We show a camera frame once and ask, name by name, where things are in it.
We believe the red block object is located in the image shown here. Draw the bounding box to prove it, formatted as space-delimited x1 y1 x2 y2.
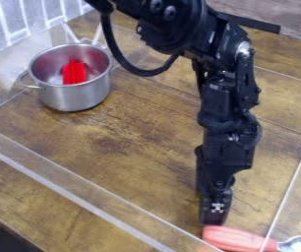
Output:
61 58 86 85

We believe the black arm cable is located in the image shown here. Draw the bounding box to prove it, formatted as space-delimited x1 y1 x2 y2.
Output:
100 13 180 78

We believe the silver metal pot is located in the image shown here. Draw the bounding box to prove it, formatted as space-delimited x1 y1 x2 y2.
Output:
17 43 112 112

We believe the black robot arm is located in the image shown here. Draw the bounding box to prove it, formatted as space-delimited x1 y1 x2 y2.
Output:
84 0 263 225

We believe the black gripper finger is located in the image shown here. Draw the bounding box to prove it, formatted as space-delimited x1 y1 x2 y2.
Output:
193 146 203 193
199 189 232 225

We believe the clear acrylic barrier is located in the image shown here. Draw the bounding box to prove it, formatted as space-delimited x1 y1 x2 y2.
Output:
0 112 301 252

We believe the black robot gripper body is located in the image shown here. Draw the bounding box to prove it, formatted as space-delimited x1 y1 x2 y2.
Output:
193 129 263 195

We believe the red handled metal spoon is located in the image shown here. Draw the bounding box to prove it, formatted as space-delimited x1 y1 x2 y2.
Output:
201 225 301 252

